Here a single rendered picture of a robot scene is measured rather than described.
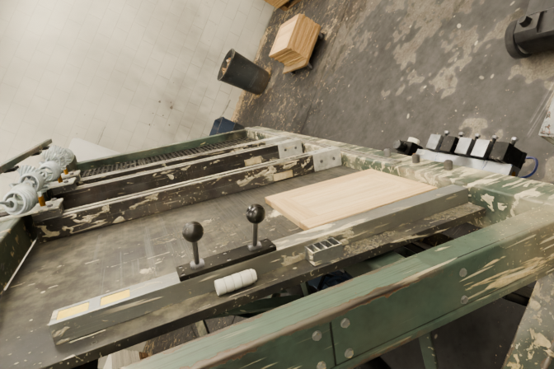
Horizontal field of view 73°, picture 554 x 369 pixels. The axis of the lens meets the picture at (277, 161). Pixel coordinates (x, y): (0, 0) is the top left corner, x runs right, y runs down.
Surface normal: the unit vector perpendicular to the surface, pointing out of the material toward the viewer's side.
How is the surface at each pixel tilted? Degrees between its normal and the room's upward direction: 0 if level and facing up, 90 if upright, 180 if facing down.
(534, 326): 0
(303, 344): 90
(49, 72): 90
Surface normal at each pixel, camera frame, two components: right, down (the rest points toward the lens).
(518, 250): 0.37, 0.15
